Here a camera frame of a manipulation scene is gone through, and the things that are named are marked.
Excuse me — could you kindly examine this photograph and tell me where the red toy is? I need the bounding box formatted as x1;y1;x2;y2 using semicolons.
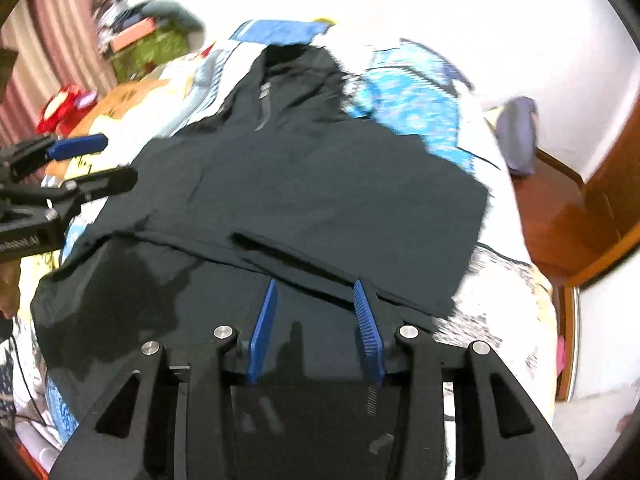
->
35;84;98;136

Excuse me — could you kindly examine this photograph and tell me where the green patterned cloth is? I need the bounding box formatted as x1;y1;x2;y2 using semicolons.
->
110;27;196;83

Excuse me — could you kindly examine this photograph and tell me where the orange paw print cloth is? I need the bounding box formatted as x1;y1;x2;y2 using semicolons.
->
85;77;171;131

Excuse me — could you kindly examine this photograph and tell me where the white dotted bedsheet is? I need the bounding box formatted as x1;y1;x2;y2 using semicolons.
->
440;245;558;411

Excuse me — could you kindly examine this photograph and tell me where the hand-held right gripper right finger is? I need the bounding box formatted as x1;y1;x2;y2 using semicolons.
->
353;279;581;480

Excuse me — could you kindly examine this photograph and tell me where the orange box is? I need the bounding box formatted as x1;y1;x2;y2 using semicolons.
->
110;16;157;52

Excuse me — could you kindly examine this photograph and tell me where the pink striped curtain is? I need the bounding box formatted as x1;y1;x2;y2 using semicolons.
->
0;0;118;148

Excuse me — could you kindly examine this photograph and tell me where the purple cushion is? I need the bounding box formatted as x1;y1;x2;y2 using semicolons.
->
495;96;540;177

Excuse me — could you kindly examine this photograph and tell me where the blue patchwork bed quilt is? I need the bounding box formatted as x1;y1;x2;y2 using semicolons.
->
10;19;558;461

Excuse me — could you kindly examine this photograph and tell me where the wooden door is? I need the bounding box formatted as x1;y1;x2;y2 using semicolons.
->
570;102;640;288

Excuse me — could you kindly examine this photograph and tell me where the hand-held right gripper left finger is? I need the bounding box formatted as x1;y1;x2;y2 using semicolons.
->
47;279;279;480

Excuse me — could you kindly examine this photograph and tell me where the black jacket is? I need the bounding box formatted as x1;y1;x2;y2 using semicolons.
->
30;42;491;480

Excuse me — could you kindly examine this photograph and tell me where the yellow printed blanket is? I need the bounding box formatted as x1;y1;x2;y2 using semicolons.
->
45;105;151;186

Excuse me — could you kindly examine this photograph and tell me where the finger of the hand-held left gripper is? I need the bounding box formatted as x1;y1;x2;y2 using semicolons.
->
0;166;138;226
0;132;110;183

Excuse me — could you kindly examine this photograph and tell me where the grey cloth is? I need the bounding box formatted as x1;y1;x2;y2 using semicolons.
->
142;1;207;43

